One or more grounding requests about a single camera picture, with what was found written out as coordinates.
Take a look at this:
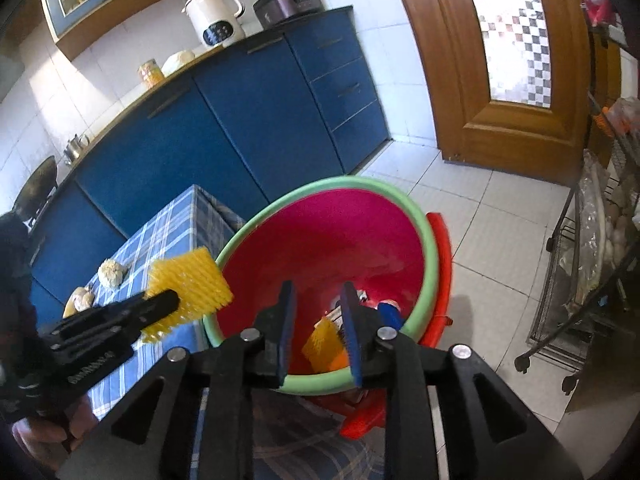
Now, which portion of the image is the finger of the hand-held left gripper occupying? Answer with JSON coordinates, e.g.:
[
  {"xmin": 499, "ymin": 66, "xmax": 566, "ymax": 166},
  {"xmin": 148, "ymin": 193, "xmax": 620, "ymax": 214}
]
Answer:
[{"xmin": 50, "ymin": 289, "xmax": 181, "ymax": 391}]

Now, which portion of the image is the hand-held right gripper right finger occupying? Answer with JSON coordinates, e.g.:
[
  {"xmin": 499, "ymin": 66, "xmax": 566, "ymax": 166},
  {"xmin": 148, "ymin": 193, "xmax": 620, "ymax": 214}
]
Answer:
[{"xmin": 340, "ymin": 281, "xmax": 583, "ymax": 480}]

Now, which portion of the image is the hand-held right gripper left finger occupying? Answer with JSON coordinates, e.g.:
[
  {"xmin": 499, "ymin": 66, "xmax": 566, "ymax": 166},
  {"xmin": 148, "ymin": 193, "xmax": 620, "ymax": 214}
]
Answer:
[{"xmin": 55, "ymin": 280, "xmax": 298, "ymax": 480}]

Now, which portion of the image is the yellow foam net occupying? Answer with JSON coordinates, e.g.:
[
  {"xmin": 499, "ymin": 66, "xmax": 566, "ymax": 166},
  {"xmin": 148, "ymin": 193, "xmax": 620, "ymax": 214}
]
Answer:
[
  {"xmin": 142, "ymin": 246, "xmax": 235, "ymax": 345},
  {"xmin": 300, "ymin": 319, "xmax": 346, "ymax": 373}
]

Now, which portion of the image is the red bucket with green rim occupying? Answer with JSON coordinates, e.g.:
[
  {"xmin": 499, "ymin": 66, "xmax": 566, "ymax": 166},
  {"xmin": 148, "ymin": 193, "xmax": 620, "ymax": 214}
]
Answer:
[{"xmin": 202, "ymin": 175, "xmax": 453, "ymax": 442}]

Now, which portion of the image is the person's left hand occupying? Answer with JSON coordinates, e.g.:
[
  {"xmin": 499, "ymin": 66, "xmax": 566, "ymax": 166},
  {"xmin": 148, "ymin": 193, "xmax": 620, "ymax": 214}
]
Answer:
[{"xmin": 11, "ymin": 399, "xmax": 98, "ymax": 466}]

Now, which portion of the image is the beige crumpled ball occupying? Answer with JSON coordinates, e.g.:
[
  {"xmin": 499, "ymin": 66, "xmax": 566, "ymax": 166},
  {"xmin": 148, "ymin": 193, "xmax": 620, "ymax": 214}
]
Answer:
[{"xmin": 62, "ymin": 286, "xmax": 96, "ymax": 317}]

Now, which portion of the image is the white mesh ball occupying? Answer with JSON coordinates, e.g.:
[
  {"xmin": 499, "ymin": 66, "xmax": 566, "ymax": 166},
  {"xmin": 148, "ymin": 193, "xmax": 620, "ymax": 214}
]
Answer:
[{"xmin": 97, "ymin": 259, "xmax": 127, "ymax": 288}]

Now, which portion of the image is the blue plaid tablecloth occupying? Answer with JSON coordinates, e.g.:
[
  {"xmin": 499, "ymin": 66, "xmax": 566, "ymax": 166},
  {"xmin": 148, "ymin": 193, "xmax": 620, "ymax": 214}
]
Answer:
[{"xmin": 30, "ymin": 185, "xmax": 391, "ymax": 480}]

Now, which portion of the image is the dark wok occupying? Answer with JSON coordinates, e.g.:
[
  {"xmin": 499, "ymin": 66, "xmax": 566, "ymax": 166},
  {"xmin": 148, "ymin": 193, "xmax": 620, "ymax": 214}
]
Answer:
[{"xmin": 12, "ymin": 156, "xmax": 58, "ymax": 221}]

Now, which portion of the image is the metal teapot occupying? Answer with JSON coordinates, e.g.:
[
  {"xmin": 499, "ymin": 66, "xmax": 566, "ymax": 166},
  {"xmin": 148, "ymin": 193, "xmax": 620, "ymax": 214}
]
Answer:
[{"xmin": 62, "ymin": 133, "xmax": 91, "ymax": 166}]

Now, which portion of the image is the blue kitchen cabinet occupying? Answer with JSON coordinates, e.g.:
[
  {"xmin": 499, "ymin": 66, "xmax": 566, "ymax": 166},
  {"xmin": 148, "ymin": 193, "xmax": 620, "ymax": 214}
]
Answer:
[{"xmin": 27, "ymin": 5, "xmax": 392, "ymax": 311}]

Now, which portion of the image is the yellow tin can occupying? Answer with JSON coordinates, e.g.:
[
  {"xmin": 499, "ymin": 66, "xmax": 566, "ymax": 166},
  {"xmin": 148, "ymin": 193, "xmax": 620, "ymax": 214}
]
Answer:
[{"xmin": 138, "ymin": 58, "xmax": 165, "ymax": 86}]

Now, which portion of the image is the clear plastic bag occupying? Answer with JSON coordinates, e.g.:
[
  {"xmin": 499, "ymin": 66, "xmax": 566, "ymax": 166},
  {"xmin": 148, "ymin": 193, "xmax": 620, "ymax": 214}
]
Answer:
[{"xmin": 557, "ymin": 150, "xmax": 640, "ymax": 311}]

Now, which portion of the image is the white bowl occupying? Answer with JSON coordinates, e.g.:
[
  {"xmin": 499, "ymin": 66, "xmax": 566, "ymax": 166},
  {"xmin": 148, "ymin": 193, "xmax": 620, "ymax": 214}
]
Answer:
[{"xmin": 161, "ymin": 50, "xmax": 196, "ymax": 75}]

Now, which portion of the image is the wooden door with glass panel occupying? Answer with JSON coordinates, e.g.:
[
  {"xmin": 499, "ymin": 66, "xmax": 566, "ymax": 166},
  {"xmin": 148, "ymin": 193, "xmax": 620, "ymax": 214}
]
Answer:
[{"xmin": 385, "ymin": 0, "xmax": 596, "ymax": 183}]

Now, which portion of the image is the white electric kettle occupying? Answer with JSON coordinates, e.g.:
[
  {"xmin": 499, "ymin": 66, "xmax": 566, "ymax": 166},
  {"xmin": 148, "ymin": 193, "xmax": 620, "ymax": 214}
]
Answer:
[{"xmin": 181, "ymin": 0, "xmax": 247, "ymax": 50}]

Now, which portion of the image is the dark rice cooker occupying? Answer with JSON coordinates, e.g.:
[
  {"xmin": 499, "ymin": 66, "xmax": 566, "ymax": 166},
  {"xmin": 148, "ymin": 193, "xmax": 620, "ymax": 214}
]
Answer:
[{"xmin": 252, "ymin": 0, "xmax": 326, "ymax": 28}]

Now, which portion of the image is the red floral cloth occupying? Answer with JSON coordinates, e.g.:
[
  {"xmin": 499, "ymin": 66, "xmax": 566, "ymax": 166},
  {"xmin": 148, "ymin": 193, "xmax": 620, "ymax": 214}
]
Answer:
[{"xmin": 582, "ymin": 0, "xmax": 618, "ymax": 26}]

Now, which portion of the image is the black wire rack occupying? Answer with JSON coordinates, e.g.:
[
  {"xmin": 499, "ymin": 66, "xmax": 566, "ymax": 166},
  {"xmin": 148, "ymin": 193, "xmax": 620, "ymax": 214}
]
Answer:
[{"xmin": 515, "ymin": 25, "xmax": 640, "ymax": 396}]

